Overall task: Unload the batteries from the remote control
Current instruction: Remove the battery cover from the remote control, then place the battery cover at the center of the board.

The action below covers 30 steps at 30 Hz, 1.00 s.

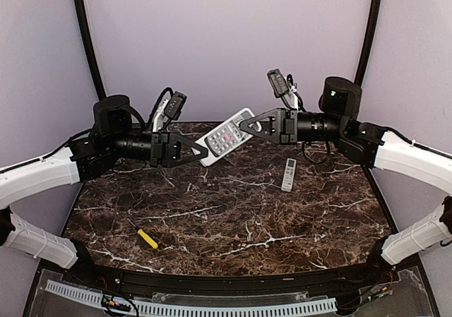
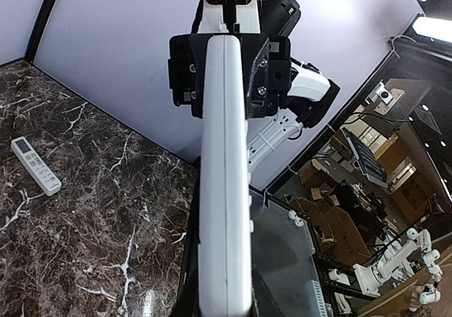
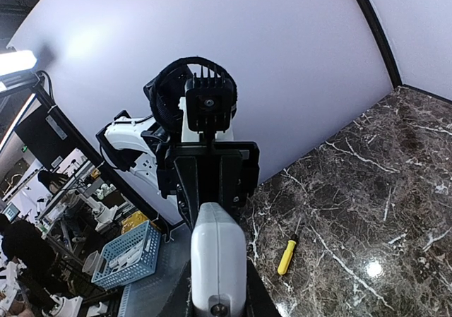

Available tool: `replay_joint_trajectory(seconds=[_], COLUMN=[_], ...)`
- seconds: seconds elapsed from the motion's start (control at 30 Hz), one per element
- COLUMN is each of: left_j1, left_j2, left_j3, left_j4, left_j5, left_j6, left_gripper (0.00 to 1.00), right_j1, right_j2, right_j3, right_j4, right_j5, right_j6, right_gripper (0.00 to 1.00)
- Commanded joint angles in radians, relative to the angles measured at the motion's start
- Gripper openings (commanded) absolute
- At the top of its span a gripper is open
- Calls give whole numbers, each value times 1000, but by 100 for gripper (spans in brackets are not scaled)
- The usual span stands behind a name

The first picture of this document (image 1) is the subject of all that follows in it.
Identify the black frame post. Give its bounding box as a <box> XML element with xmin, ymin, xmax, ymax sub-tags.
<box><xmin>73</xmin><ymin>0</ymin><xmax>107</xmax><ymax>100</ymax></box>
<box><xmin>354</xmin><ymin>0</ymin><xmax>381</xmax><ymax>86</ymax></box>

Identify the white slotted cable duct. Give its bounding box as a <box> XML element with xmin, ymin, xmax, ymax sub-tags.
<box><xmin>45</xmin><ymin>280</ymin><xmax>337</xmax><ymax>316</ymax></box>

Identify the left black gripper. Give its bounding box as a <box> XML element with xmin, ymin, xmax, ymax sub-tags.
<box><xmin>107</xmin><ymin>129</ymin><xmax>209</xmax><ymax>167</ymax></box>

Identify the yellow handled screwdriver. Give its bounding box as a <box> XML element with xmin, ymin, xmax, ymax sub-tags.
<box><xmin>127</xmin><ymin>219</ymin><xmax>159</xmax><ymax>249</ymax></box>

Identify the left black frame post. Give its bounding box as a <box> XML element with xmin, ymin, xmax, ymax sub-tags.
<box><xmin>73</xmin><ymin>0</ymin><xmax>107</xmax><ymax>100</ymax></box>

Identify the large white remote control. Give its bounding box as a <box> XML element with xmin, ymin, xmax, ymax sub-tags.
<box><xmin>196</xmin><ymin>107</ymin><xmax>254</xmax><ymax>167</ymax></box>

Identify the black front rail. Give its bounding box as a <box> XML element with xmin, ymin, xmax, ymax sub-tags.
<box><xmin>83</xmin><ymin>263</ymin><xmax>398</xmax><ymax>297</ymax></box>

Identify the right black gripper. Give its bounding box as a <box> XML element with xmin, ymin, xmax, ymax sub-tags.
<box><xmin>241</xmin><ymin>106</ymin><xmax>347</xmax><ymax>143</ymax></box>

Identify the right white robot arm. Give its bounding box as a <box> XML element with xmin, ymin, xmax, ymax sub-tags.
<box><xmin>239</xmin><ymin>76</ymin><xmax>451</xmax><ymax>285</ymax></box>

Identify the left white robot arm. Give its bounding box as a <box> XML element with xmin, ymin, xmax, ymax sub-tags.
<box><xmin>1</xmin><ymin>95</ymin><xmax>208</xmax><ymax>286</ymax></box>

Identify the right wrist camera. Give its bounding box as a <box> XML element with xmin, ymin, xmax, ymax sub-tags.
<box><xmin>267</xmin><ymin>69</ymin><xmax>290</xmax><ymax>98</ymax></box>

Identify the right black frame post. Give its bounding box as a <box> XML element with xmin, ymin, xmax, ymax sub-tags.
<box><xmin>354</xmin><ymin>0</ymin><xmax>381</xmax><ymax>86</ymax></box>

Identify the small white remote control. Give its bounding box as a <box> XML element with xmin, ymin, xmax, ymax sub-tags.
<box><xmin>281</xmin><ymin>158</ymin><xmax>297</xmax><ymax>192</ymax></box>

